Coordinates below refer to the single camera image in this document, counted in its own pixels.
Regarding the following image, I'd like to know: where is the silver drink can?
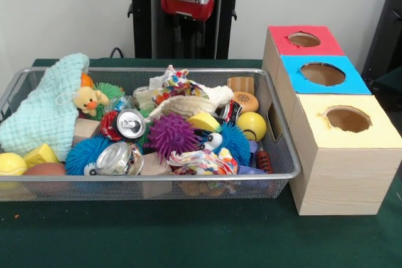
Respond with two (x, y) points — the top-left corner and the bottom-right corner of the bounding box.
(95, 141), (144, 176)

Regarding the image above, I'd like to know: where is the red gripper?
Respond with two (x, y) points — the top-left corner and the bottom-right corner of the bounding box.
(160, 0), (215, 50)

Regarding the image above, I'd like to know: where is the mint waffle cloth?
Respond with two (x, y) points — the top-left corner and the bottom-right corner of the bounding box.
(0, 53), (91, 162)

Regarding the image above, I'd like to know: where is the blue spiky ball with eyes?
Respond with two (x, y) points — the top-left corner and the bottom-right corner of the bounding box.
(65, 136), (114, 176)

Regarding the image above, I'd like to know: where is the purple spiky ball toy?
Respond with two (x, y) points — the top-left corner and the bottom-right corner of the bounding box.
(144, 113), (200, 164)

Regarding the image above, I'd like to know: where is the black drink can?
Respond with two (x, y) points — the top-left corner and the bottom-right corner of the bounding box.
(112, 108), (147, 142)

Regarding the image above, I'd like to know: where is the cream waffle cloth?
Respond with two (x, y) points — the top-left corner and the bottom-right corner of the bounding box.
(149, 85), (235, 121)

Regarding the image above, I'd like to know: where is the clear plastic packet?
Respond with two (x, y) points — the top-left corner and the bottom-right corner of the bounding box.
(111, 95), (134, 112)

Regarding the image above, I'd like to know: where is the dark green table cloth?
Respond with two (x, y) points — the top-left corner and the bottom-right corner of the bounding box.
(373, 67), (402, 93)
(0, 57), (402, 268)

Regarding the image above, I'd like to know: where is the silver mesh bin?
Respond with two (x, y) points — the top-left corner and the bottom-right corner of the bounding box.
(0, 67), (302, 201)

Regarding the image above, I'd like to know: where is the wooden box with three holes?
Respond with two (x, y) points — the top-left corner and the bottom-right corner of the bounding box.
(261, 25), (402, 217)

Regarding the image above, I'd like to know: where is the toy burger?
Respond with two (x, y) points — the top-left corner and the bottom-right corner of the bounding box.
(232, 91), (260, 114)

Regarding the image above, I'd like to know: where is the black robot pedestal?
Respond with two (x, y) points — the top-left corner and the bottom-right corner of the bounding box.
(121, 0), (254, 60)

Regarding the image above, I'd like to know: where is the yellow plastic ball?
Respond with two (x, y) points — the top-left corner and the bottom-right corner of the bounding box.
(236, 111), (268, 142)

